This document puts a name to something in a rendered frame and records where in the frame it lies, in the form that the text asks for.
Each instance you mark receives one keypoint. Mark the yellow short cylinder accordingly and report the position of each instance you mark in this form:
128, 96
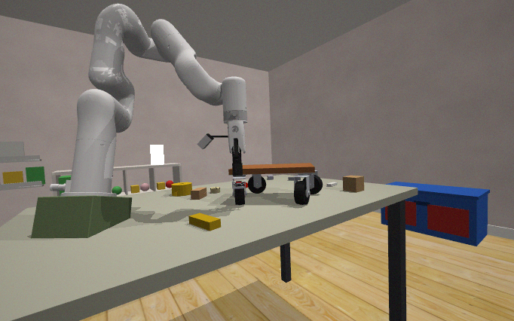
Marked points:
181, 189

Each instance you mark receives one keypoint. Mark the tan rectangular block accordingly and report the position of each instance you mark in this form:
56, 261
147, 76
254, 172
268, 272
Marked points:
198, 193

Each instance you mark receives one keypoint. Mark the brown cardboard box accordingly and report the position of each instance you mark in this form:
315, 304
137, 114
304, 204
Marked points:
353, 184

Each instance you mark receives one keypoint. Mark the yellow rectangular block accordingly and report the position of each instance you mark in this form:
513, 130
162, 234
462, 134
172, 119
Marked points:
204, 221

